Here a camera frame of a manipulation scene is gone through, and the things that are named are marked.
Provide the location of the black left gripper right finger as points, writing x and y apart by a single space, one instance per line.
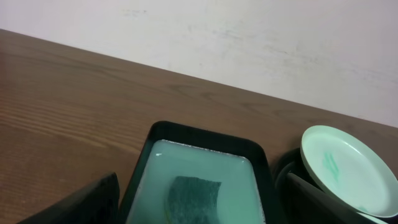
306 204

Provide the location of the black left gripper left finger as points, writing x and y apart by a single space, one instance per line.
95 203

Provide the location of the green yellow scrub sponge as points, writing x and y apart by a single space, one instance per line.
192 200

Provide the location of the mint green plate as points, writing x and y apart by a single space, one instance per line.
373 219
348 170

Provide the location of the round black serving tray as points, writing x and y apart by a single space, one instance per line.
291 162

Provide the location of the black rectangular soapy water tray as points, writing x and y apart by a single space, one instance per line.
247 193

